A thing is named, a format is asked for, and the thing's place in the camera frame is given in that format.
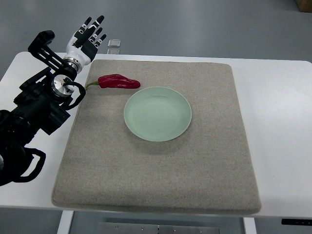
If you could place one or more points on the cardboard box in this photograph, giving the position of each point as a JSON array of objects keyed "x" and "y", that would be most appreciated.
[{"x": 304, "y": 5}]

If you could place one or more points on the floor socket plate lower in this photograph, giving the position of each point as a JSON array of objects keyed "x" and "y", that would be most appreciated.
[{"x": 113, "y": 51}]

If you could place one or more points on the light green plate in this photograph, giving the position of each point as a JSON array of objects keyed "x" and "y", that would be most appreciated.
[{"x": 157, "y": 114}]

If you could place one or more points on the white table leg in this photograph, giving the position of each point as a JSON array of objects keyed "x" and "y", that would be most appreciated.
[
  {"x": 65, "y": 222},
  {"x": 249, "y": 225}
]

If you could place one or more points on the floor socket plate upper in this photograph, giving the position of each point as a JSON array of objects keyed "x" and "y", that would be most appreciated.
[{"x": 114, "y": 43}]

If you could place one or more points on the beige felt mat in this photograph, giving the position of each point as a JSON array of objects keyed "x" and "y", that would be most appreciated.
[{"x": 175, "y": 145}]

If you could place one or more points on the red chili pepper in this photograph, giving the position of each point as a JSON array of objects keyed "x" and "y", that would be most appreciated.
[{"x": 115, "y": 81}]

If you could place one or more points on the metal crossbar under table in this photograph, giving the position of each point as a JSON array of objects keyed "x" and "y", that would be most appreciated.
[{"x": 131, "y": 228}]

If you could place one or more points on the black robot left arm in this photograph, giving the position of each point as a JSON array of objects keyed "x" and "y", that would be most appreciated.
[{"x": 43, "y": 103}]

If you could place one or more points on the black table control panel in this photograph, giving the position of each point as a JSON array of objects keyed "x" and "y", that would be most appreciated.
[{"x": 296, "y": 222}]

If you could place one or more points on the white table leg left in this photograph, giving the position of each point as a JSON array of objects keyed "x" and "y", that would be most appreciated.
[{"x": 65, "y": 222}]

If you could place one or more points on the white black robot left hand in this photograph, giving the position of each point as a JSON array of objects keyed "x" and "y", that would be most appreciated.
[{"x": 84, "y": 43}]

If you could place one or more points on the floor socket plate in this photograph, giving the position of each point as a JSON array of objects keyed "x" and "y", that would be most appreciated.
[
  {"x": 114, "y": 43},
  {"x": 113, "y": 51}
]

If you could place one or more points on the white table leg right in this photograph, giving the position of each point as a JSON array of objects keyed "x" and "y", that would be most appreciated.
[{"x": 249, "y": 225}]

